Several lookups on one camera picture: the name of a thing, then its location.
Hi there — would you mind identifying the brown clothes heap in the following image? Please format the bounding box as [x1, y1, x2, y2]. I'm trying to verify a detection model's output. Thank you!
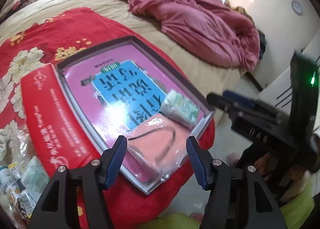
[225, 0, 252, 20]

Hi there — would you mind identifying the red cardboard box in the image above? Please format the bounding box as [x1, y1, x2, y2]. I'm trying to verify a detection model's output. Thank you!
[20, 64, 100, 175]

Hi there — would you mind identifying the pink bag with headband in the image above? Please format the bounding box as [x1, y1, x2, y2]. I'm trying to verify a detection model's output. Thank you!
[127, 113, 191, 182]

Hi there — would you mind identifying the dark tray with pink book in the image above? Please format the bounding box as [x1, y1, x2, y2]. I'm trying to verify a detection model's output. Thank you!
[57, 36, 214, 194]

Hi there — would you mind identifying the round wall clock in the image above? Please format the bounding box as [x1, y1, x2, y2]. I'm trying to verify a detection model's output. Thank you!
[291, 0, 303, 16]

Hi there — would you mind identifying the light blue tissue pack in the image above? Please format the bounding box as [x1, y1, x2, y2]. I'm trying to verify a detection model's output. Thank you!
[21, 156, 49, 201]

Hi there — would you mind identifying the pink crumpled duvet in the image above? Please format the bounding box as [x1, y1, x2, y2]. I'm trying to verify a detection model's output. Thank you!
[126, 0, 260, 71]

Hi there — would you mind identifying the operator hand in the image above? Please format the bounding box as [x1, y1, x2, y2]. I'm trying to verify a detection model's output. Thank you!
[254, 153, 305, 181]

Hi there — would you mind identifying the white supplement bottle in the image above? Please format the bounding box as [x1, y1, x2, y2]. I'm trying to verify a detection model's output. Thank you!
[0, 166, 21, 214]

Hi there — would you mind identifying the red floral blanket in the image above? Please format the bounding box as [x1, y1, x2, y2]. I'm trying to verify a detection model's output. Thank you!
[1, 7, 215, 228]

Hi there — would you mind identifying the beige bed sheet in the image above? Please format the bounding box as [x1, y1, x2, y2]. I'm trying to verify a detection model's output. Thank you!
[1, 0, 241, 131]

